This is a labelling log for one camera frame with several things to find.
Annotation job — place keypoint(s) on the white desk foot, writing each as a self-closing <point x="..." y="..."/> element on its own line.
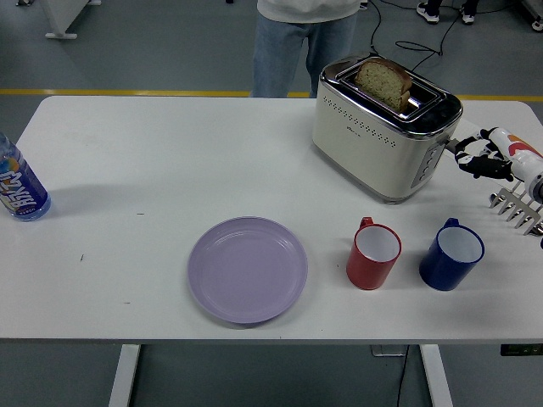
<point x="59" y="25"/>

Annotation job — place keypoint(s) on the blue label water bottle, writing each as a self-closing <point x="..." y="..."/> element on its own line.
<point x="21" y="186"/>

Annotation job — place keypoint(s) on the red mug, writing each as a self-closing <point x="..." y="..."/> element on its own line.
<point x="365" y="267"/>

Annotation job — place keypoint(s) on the grey toaster lever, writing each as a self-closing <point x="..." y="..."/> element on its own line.
<point x="449" y="146"/>

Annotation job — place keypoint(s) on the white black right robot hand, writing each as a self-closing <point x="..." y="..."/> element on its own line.
<point x="509" y="146"/>

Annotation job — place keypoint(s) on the white furniture foot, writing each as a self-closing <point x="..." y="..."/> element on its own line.
<point x="538" y="23"/>

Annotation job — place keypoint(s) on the white table leg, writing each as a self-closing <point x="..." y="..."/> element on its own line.
<point x="124" y="377"/>
<point x="437" y="377"/>

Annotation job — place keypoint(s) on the white paper sheet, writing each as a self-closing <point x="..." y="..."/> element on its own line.
<point x="468" y="129"/>

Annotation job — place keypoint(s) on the clear bracket under table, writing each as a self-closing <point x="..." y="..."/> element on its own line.
<point x="388" y="349"/>

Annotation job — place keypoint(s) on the blue mug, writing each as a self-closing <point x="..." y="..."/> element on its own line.
<point x="439" y="269"/>

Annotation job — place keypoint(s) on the metal toast rack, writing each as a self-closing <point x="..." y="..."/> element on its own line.
<point x="515" y="207"/>

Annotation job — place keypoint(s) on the purple plate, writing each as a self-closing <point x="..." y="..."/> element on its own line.
<point x="247" y="271"/>

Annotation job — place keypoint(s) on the bread slice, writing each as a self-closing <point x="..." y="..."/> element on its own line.
<point x="382" y="82"/>

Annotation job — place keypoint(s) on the black table control panel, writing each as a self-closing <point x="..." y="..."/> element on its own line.
<point x="522" y="349"/>

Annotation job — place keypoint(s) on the yellow floor tape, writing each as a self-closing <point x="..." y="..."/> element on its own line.
<point x="127" y="92"/>

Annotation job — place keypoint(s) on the person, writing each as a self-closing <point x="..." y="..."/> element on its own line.
<point x="280" y="51"/>
<point x="427" y="12"/>

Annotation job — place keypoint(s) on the cream chrome toaster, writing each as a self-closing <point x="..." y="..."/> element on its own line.
<point x="360" y="144"/>

